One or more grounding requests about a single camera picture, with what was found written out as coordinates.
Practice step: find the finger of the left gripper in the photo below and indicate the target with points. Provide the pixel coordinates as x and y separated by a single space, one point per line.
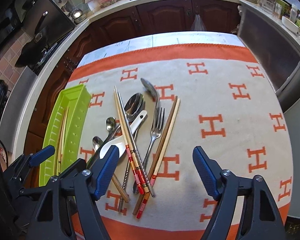
37 158

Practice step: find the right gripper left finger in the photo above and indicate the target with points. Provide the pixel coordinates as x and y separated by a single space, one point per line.
102 172

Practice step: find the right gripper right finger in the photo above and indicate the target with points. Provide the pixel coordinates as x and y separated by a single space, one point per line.
209 172

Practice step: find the bamboo chopstick decorated end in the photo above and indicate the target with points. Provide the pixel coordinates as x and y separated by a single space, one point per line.
140 177

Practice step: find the bamboo chopstick red striped end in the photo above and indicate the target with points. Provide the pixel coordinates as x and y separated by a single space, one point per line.
63 139

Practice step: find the bamboo chopstick red patterned end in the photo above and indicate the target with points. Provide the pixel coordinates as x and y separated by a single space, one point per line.
58 153

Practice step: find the lime green plastic utensil tray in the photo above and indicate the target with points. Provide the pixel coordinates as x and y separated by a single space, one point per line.
77 99

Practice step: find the pale chopstick red striped end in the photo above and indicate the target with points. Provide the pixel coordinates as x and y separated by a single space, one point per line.
156 163

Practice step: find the stainless steel fork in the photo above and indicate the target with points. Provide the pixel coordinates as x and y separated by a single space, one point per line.
156 131

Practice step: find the orange beige H-pattern blanket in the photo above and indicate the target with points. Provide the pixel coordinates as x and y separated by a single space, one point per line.
227 106

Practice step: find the large steel spoon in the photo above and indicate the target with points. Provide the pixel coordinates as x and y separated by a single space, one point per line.
133 106

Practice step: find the long steel spoon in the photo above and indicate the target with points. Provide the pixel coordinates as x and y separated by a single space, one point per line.
151 89

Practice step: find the white bowl on counter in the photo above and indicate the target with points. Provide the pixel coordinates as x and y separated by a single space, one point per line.
289 25

